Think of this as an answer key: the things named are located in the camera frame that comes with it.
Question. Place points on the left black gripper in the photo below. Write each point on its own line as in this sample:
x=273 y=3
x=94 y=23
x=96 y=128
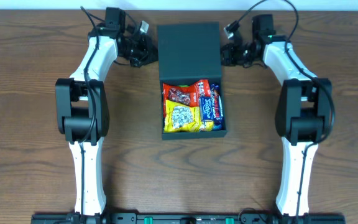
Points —
x=142 y=54

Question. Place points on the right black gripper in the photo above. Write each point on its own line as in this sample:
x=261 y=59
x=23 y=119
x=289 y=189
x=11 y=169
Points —
x=232 y=54

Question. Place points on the dark green box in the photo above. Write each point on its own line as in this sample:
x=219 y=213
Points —
x=190 y=52

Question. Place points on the purple Dairy Milk bar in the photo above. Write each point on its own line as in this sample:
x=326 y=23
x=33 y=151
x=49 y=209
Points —
x=217 y=105

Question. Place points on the blue Eclipse mints box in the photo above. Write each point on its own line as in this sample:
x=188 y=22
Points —
x=206 y=108

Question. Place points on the red Hacks candy bag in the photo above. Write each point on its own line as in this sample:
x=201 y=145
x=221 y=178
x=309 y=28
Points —
x=189 y=95

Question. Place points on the yellow Hacks candy bag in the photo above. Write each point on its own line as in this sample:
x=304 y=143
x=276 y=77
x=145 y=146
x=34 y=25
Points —
x=183 y=118

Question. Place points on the blue Oreo cookie pack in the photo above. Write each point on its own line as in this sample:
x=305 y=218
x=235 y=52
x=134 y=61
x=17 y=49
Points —
x=217 y=127

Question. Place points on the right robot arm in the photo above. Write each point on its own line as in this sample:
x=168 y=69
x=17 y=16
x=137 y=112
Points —
x=305 y=112

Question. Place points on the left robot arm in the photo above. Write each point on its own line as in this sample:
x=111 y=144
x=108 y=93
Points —
x=82 y=107

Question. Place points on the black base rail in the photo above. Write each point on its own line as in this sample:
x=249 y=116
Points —
x=247 y=216

